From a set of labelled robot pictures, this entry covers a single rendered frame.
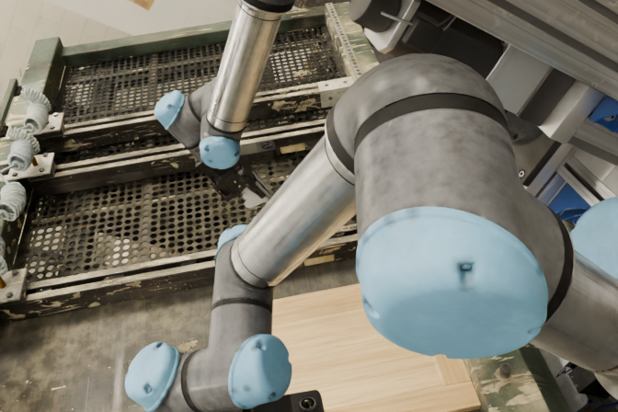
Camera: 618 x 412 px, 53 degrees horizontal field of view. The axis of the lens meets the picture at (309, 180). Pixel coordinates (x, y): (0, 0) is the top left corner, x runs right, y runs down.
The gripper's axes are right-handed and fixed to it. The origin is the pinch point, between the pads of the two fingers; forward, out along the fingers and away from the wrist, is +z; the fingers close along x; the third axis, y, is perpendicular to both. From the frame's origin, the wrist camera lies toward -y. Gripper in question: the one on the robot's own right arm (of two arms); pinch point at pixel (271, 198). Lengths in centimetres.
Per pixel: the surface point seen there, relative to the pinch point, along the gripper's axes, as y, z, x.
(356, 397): 5.9, 28.1, 39.4
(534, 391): -26, 42, 50
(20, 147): 58, -31, -50
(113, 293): 48.7, -1.4, -3.5
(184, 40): 18, 1, -133
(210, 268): 25.2, 8.1, -1.6
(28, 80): 68, -30, -111
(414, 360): -7.6, 34.5, 34.3
